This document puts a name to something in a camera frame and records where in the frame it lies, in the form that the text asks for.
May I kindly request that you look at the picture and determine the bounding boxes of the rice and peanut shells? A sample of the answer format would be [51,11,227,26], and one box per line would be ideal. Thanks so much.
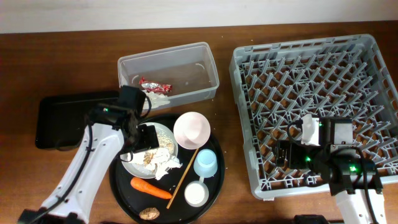
[144,131,175,165]

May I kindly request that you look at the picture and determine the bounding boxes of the grey plate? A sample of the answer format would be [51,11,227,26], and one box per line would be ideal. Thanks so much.
[121,122,182,180]

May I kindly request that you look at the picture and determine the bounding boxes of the white tissue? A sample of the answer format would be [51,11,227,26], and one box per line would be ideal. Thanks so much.
[122,147,182,180]
[143,90,170,110]

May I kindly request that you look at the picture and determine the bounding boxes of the pink bowl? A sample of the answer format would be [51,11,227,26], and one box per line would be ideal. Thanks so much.
[173,111,211,149]

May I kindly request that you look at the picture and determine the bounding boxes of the red snack wrapper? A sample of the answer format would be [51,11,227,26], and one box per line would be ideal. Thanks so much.
[139,77,172,93]

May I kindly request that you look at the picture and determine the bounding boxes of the light blue cup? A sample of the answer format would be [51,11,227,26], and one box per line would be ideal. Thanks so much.
[193,149,218,178]

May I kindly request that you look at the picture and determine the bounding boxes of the white cup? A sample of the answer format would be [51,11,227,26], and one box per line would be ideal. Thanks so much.
[184,177,210,207]

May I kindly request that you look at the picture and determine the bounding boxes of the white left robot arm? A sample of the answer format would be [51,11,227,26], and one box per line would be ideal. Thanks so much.
[17,105,159,223]

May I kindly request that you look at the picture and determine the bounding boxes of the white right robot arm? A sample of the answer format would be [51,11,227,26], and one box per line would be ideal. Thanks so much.
[272,114,386,223]

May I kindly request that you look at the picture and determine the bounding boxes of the grey dishwasher rack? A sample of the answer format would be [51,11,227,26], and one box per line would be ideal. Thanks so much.
[229,34,397,200]

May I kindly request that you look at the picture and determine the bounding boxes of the orange carrot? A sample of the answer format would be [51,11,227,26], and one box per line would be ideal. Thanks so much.
[130,177,172,199]

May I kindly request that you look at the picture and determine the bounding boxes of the wooden chopstick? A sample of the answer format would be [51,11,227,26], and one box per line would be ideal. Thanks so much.
[166,148,199,209]

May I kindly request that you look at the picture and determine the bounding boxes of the round black tray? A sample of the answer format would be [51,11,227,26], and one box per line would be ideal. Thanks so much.
[108,114,226,224]

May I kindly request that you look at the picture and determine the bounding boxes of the brown walnut shell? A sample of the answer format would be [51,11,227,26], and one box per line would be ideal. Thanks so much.
[139,207,160,220]

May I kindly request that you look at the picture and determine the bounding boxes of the clear plastic bin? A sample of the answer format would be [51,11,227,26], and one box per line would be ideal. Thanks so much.
[118,42,220,111]

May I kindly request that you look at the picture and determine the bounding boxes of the black rectangular tray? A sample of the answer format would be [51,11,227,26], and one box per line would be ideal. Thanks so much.
[35,91,119,151]

